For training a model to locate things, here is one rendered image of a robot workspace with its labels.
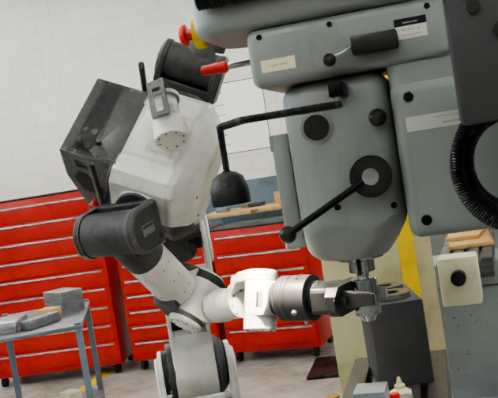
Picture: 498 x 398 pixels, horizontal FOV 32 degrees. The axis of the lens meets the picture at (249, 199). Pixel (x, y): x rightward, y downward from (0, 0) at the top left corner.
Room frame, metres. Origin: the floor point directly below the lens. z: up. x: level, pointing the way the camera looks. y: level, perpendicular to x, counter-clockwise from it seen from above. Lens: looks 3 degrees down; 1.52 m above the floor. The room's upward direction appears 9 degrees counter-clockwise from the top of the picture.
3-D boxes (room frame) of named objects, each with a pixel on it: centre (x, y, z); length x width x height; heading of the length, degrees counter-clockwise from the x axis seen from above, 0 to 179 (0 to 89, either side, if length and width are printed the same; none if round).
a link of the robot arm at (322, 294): (1.61, -0.11, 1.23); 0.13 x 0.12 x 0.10; 146
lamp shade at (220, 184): (1.59, 0.03, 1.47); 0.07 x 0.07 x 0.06
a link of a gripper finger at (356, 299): (1.54, -0.17, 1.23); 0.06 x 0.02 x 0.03; 56
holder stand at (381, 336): (1.97, -0.28, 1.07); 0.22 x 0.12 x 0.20; 179
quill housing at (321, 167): (1.56, -0.19, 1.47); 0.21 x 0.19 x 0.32; 167
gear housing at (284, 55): (1.55, -0.23, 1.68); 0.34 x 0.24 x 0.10; 77
